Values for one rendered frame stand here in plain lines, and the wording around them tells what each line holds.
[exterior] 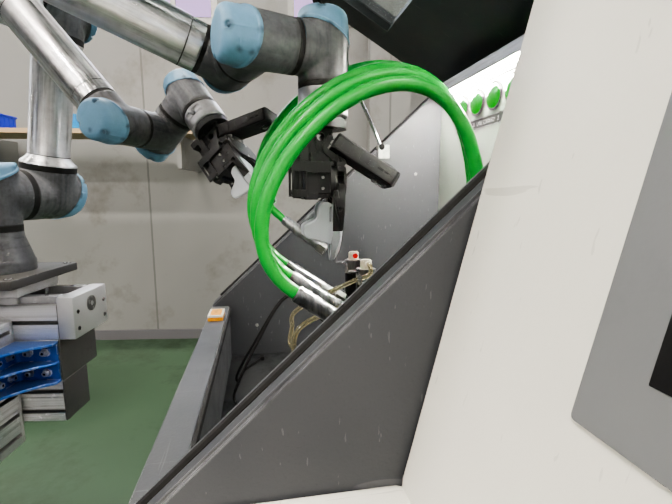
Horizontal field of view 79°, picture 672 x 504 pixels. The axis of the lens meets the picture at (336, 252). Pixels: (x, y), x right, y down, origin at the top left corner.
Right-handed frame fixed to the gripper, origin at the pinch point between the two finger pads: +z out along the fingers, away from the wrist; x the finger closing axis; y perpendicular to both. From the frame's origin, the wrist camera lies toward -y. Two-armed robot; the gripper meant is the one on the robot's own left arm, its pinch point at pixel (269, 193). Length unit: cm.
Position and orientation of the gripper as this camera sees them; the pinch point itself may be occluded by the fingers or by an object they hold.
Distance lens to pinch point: 76.4
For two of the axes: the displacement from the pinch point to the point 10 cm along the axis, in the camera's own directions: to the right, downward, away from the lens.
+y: -7.2, 6.4, 2.6
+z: 5.6, 7.6, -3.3
